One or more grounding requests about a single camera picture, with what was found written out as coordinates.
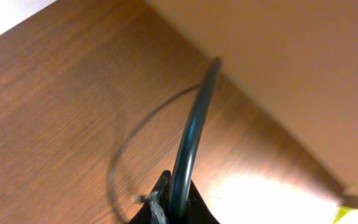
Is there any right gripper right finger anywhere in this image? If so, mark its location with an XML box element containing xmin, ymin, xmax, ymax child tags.
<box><xmin>185</xmin><ymin>182</ymin><xmax>219</xmax><ymax>224</ymax></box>

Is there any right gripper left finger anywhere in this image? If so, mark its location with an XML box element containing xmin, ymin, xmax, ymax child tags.
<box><xmin>128</xmin><ymin>170</ymin><xmax>172</xmax><ymax>224</ymax></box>

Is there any long black usb cable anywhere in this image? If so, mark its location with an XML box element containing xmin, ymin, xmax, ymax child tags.
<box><xmin>106</xmin><ymin>57</ymin><xmax>223</xmax><ymax>224</ymax></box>

